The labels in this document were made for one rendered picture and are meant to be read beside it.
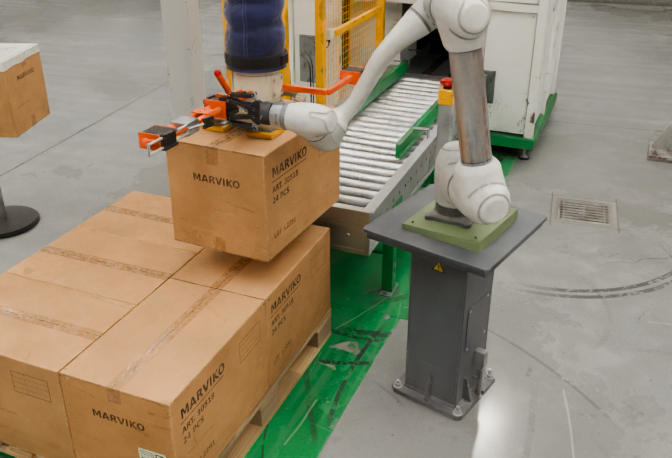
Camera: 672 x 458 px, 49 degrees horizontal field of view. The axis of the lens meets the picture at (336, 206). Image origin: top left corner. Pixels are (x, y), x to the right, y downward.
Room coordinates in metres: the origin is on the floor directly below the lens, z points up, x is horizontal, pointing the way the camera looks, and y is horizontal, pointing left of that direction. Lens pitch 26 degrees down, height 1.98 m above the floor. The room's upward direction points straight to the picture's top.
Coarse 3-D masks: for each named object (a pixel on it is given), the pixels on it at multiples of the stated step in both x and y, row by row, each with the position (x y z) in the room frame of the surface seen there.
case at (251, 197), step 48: (192, 144) 2.38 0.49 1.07; (240, 144) 2.37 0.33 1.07; (288, 144) 2.41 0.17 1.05; (192, 192) 2.38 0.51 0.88; (240, 192) 2.30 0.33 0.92; (288, 192) 2.40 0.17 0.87; (336, 192) 2.77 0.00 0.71; (192, 240) 2.39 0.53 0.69; (240, 240) 2.30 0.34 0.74; (288, 240) 2.39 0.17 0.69
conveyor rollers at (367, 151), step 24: (384, 96) 4.60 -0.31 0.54; (408, 96) 4.63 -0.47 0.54; (432, 96) 4.58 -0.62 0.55; (360, 120) 4.17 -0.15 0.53; (384, 120) 4.13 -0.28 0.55; (408, 120) 4.16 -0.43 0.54; (360, 144) 3.79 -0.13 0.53; (384, 144) 3.74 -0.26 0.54; (360, 168) 3.41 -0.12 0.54; (384, 168) 3.45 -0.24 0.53; (360, 192) 3.12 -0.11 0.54
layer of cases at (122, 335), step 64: (64, 256) 2.52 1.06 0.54; (128, 256) 2.52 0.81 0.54; (192, 256) 2.52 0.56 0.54; (320, 256) 2.67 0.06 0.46; (0, 320) 2.09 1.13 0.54; (64, 320) 2.09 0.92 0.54; (128, 320) 2.09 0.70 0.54; (192, 320) 2.09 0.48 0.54; (256, 320) 2.15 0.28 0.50; (320, 320) 2.66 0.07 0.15; (0, 384) 1.91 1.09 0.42; (64, 384) 1.81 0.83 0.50; (128, 384) 1.76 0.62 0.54; (192, 384) 1.78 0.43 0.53; (256, 384) 2.13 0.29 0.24; (64, 448) 1.83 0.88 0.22; (128, 448) 1.73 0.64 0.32; (192, 448) 1.74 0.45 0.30
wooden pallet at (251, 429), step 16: (320, 336) 2.66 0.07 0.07; (304, 352) 2.61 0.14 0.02; (288, 368) 2.36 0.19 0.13; (304, 368) 2.50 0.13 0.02; (288, 384) 2.39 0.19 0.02; (272, 400) 2.23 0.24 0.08; (256, 416) 2.16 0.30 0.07; (272, 416) 2.22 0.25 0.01; (240, 432) 2.00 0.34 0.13; (256, 432) 2.12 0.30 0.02; (0, 448) 1.94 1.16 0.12; (16, 448) 1.91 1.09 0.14; (240, 448) 2.04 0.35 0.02
